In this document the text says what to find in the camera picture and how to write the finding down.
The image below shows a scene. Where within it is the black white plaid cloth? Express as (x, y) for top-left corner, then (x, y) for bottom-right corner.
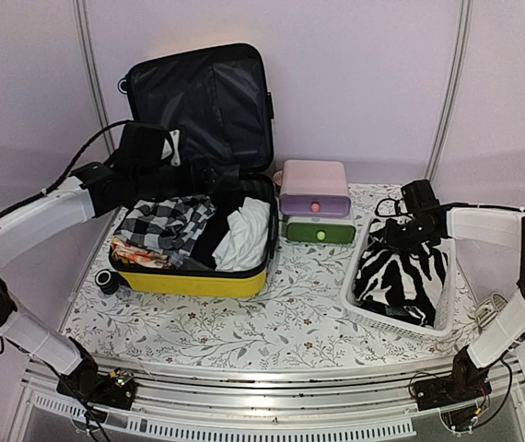
(114, 195), (216, 256)

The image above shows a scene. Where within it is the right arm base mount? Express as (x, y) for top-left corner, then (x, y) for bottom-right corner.
(414, 346), (501, 411)

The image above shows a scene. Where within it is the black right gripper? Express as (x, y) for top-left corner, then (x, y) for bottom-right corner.
(381, 217), (435, 255)

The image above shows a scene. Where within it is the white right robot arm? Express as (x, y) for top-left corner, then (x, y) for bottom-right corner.
(385, 180), (525, 401)

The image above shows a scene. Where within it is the orange floral cloth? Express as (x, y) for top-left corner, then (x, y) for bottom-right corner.
(111, 238), (174, 270)

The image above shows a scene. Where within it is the white garment in suitcase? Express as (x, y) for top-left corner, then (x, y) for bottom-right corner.
(212, 197), (271, 273)

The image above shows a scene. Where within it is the pink purple drawer box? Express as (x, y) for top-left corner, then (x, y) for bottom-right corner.
(279, 159), (351, 218)

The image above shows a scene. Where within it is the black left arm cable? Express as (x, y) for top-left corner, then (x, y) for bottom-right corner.
(0, 120), (176, 355)

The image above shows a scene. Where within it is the white plastic basket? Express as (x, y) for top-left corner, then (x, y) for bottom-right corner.
(340, 215), (457, 339)

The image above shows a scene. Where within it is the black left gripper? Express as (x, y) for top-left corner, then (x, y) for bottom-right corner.
(134, 156), (225, 201)

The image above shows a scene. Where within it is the floral table mat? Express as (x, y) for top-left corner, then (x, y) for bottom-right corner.
(60, 181), (494, 371)

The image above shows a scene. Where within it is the zebra striped cloth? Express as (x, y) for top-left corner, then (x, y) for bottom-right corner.
(352, 218), (449, 328)

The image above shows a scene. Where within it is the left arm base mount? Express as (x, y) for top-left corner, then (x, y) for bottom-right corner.
(56, 368), (137, 411)

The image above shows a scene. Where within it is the green drawer box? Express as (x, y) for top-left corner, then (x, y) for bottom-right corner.
(286, 216), (356, 244)

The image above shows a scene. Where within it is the yellow Pikachu suitcase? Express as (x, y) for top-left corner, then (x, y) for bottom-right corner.
(95, 43), (278, 298)

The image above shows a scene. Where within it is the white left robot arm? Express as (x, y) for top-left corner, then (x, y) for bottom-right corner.
(0, 120), (184, 400)

